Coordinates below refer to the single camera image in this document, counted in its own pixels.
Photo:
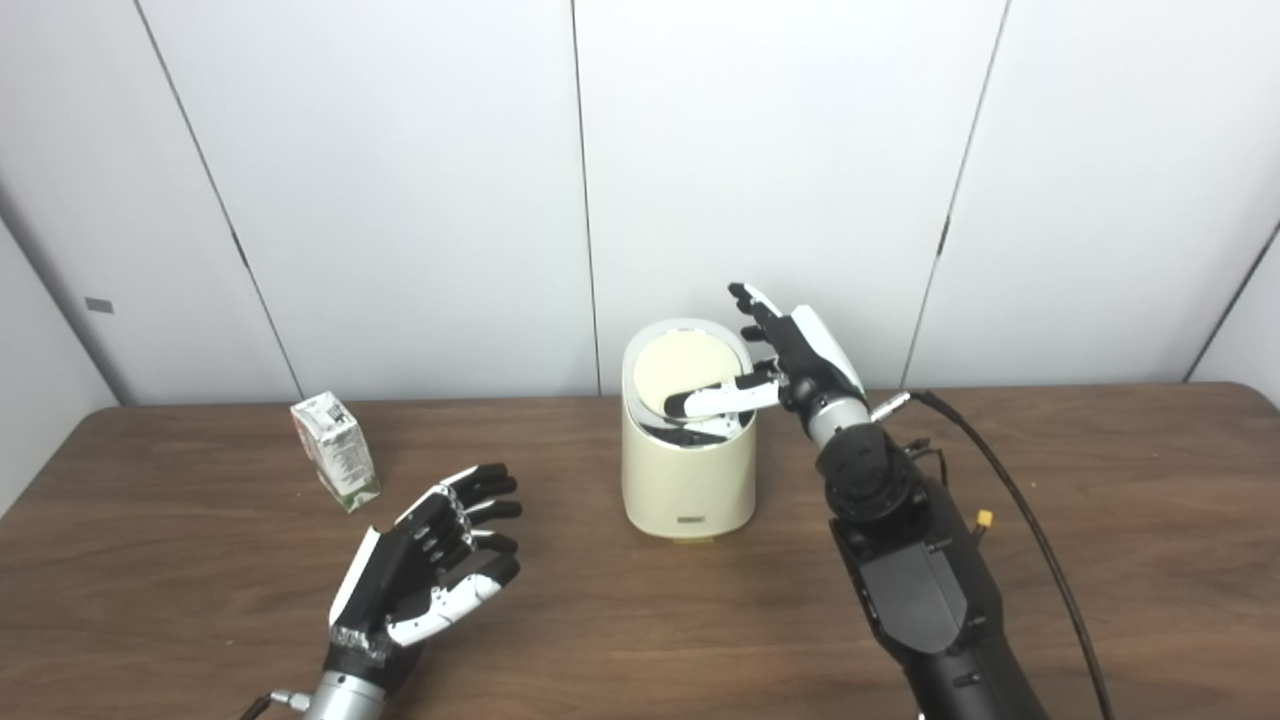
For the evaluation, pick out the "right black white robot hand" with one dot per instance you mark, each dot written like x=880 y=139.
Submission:
x=810 y=365

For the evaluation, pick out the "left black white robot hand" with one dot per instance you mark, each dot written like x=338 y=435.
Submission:
x=400 y=580

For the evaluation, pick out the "small white green milk carton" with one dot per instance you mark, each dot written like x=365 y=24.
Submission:
x=336 y=450

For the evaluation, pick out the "cream round bin lid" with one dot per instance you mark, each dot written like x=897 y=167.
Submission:
x=665 y=365

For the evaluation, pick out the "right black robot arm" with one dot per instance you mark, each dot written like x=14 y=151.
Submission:
x=920 y=590

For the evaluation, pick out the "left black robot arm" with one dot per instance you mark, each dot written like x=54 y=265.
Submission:
x=345 y=700

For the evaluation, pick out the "cream-colored bin body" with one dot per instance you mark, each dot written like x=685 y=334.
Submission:
x=685 y=485

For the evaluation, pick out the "small grey wall tag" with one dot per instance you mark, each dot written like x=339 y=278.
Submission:
x=99 y=305

